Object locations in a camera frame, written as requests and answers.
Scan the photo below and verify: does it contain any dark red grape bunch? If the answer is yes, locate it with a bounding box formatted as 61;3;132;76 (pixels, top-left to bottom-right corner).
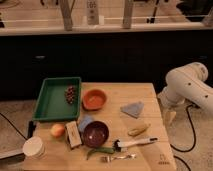
65;86;75;104

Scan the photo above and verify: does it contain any blue-grey towel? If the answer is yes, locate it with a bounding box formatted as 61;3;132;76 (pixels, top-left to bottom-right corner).
120;101;144;118

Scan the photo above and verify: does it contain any wooden post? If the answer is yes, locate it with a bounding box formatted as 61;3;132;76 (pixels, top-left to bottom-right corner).
59;0;73;31
122;0;133;29

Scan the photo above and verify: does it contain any light blue cup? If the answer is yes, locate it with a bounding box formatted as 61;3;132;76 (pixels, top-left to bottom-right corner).
78;115;94;132

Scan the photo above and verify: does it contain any left wooden post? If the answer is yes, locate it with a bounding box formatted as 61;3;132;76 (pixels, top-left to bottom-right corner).
59;0;73;31

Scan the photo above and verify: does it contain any tan rectangular sponge block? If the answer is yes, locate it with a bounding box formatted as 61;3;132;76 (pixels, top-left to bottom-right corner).
66;121;82;148

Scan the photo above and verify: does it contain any orange peach fruit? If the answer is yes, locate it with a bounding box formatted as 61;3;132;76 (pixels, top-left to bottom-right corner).
50;124;65;138

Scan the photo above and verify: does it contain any green plastic tray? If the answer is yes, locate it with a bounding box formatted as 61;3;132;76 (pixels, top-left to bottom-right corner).
33;77;81;122

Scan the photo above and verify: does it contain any white remote on shelf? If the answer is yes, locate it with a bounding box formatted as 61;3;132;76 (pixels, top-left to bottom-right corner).
86;0;99;25

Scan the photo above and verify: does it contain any black cable floor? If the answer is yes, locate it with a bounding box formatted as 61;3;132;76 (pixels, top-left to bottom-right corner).
170;103;198;171
0;112;29;141

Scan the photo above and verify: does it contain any black cable left floor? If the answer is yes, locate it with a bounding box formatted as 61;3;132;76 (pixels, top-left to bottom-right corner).
0;112;29;141

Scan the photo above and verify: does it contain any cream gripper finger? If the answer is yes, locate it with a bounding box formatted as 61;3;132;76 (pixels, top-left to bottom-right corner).
165;111;176;126

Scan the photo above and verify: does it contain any dark purple bowl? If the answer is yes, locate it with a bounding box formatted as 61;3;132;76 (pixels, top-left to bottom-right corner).
82;121;109;148

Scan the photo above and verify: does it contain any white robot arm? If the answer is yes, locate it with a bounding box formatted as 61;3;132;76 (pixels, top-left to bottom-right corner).
157;62;213;126

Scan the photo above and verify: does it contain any white round container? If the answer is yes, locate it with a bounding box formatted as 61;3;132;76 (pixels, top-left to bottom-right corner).
22;136;45;158

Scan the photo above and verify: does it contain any silver fork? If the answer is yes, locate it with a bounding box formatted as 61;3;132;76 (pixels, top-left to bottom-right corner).
100;154;137;163

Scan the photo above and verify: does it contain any right wooden post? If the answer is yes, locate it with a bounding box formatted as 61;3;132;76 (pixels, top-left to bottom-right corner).
122;0;133;29

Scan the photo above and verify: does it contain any black cable right floor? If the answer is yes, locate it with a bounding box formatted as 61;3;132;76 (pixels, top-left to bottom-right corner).
170;103;198;171

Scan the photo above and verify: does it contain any orange bowl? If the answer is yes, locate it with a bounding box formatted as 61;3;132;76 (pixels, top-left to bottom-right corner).
82;89;107;111

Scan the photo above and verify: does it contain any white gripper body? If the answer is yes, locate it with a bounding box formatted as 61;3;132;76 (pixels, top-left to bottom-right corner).
157;92;184;114

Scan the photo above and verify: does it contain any green chili pepper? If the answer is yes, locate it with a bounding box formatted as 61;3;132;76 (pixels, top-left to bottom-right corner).
86;147;115;160

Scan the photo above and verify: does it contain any yellow banana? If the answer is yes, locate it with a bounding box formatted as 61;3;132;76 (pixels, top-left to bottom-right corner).
128;124;150;136

